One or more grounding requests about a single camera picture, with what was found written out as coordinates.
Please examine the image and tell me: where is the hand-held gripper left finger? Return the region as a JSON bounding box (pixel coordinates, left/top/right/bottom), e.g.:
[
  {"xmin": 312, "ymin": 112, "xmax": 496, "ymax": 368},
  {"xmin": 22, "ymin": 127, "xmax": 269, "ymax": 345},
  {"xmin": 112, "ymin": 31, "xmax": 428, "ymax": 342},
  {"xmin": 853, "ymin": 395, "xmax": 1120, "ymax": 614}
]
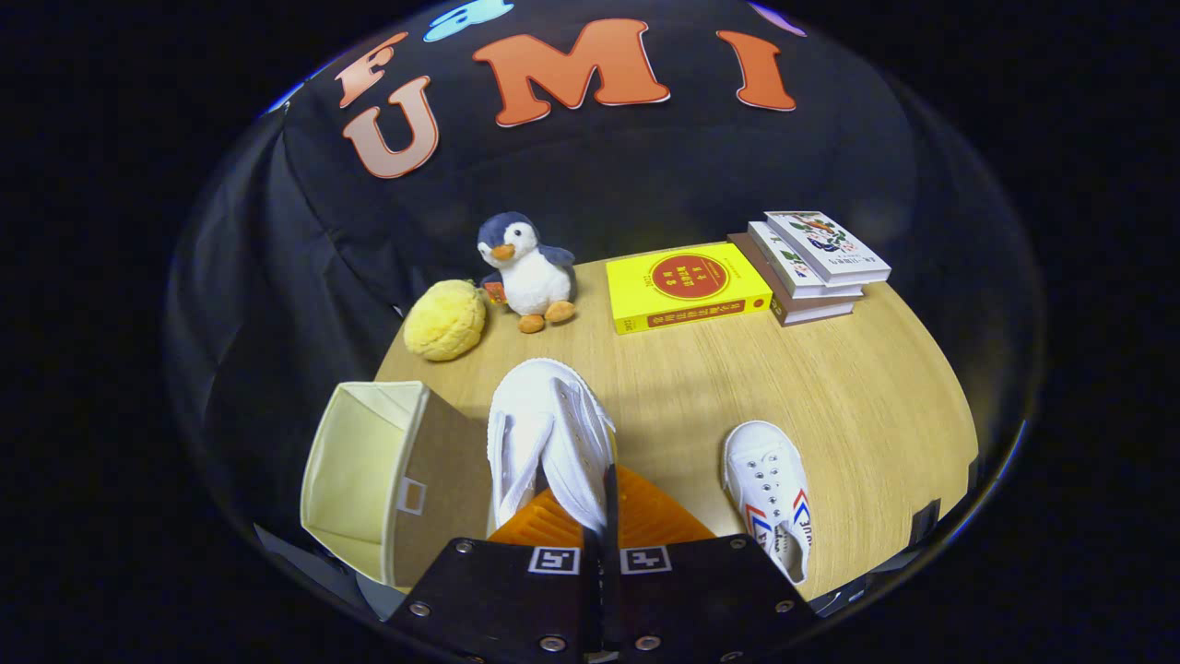
[{"xmin": 385, "ymin": 487, "xmax": 605, "ymax": 664}]

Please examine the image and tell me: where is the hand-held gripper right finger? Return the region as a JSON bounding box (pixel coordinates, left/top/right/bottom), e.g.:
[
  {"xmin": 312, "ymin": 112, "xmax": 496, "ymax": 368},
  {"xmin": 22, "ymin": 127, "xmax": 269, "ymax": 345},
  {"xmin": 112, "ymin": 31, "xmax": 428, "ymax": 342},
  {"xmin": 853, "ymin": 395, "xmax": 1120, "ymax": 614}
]
[{"xmin": 601, "ymin": 464, "xmax": 820, "ymax": 664}]

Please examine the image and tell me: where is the white canvas shoe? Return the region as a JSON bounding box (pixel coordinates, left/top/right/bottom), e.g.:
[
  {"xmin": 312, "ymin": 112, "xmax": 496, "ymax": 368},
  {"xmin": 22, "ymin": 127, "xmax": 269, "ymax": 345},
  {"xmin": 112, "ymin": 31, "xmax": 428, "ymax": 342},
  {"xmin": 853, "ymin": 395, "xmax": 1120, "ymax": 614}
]
[
  {"xmin": 722, "ymin": 421, "xmax": 814, "ymax": 586},
  {"xmin": 486, "ymin": 358, "xmax": 617, "ymax": 536}
]

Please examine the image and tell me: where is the beige fabric storage box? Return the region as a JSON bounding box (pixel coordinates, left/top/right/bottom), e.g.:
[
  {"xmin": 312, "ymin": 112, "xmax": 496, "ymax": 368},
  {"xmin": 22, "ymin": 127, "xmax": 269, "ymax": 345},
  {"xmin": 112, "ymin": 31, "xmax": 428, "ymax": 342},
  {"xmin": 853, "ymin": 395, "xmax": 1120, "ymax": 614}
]
[{"xmin": 300, "ymin": 380, "xmax": 494, "ymax": 591}]

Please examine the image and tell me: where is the yellow book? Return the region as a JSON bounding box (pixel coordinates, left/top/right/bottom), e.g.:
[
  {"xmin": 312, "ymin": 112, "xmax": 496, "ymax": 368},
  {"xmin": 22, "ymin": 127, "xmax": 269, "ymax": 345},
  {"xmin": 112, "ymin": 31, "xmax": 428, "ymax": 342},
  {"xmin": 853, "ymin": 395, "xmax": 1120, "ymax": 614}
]
[{"xmin": 606, "ymin": 242, "xmax": 773, "ymax": 336}]

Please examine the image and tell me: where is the plush penguin toy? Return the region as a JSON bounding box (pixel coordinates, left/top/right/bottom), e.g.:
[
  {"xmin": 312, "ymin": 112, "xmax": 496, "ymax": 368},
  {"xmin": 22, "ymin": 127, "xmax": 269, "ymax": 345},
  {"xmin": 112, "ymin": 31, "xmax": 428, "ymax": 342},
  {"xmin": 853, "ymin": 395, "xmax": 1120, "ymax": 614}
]
[{"xmin": 477, "ymin": 211, "xmax": 579, "ymax": 335}]

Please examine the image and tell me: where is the yellow bumpy plush ball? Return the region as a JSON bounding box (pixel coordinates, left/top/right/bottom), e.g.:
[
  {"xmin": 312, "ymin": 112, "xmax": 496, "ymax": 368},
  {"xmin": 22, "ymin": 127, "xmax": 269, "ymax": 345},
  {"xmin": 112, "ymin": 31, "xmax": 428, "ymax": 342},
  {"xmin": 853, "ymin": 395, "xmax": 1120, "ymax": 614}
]
[{"xmin": 403, "ymin": 279, "xmax": 488, "ymax": 362}]

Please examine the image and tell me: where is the brown cover book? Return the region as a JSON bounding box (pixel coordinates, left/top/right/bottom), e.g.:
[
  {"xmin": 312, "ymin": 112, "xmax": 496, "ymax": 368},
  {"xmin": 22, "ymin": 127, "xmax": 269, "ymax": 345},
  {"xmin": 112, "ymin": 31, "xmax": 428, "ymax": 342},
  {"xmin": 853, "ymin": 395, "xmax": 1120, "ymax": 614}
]
[{"xmin": 726, "ymin": 232, "xmax": 858, "ymax": 327}]

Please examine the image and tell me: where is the black backdrop cloth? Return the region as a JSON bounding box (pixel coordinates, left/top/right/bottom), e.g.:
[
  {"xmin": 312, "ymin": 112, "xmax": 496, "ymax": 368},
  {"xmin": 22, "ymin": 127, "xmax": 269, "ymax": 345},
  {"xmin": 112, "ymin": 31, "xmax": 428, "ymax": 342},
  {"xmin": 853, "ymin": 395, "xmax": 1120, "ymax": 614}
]
[{"xmin": 166, "ymin": 0, "xmax": 1047, "ymax": 573}]

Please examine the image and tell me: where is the white book colourful illustrated cover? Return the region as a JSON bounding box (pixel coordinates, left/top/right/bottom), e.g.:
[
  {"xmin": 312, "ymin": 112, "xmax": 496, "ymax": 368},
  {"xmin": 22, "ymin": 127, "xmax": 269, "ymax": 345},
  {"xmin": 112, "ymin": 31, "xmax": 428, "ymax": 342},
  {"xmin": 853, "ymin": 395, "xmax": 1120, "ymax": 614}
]
[{"xmin": 764, "ymin": 210, "xmax": 892, "ymax": 285}]

